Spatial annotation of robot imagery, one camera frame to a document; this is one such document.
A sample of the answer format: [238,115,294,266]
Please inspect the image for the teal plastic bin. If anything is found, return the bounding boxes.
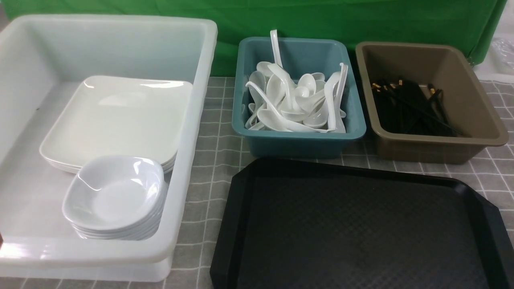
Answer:
[232,37,367,159]

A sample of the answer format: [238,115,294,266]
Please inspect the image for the grey checked tablecloth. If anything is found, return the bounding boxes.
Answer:
[1,77,513,289]

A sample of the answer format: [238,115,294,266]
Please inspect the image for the large white plastic tub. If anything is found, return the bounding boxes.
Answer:
[1,14,217,289]

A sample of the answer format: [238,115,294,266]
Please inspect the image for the green backdrop cloth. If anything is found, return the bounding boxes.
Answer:
[2,0,506,76]

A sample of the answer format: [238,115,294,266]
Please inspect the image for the brown plastic bin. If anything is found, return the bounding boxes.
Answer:
[355,42,509,164]

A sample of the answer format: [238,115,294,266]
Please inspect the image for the stack of white square plates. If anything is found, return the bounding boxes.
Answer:
[43,153,177,174]

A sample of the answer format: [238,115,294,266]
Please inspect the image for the black chopsticks pile in bin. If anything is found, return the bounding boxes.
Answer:
[371,77,465,137]

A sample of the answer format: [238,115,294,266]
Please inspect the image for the large white square plate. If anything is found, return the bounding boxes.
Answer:
[40,75,193,167]

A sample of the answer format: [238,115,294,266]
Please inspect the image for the black plastic serving tray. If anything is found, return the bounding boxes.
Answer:
[210,158,514,289]

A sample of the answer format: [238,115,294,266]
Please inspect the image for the stack of small white dishes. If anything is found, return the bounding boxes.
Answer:
[62,155,168,241]

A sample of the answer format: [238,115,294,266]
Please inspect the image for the pile of white soup spoons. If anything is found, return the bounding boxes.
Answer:
[245,30,349,133]

